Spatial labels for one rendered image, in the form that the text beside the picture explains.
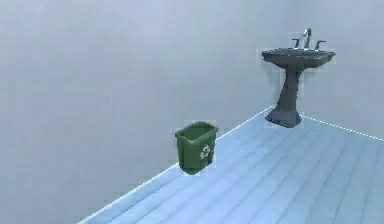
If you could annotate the dark grey pedestal sink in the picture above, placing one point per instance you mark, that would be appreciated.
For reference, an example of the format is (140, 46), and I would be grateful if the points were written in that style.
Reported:
(290, 90)

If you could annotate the green trash can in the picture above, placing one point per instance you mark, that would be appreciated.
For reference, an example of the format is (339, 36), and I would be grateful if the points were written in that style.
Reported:
(191, 153)

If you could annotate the grey sink faucet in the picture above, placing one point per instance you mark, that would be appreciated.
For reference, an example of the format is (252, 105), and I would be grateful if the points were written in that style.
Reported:
(307, 36)

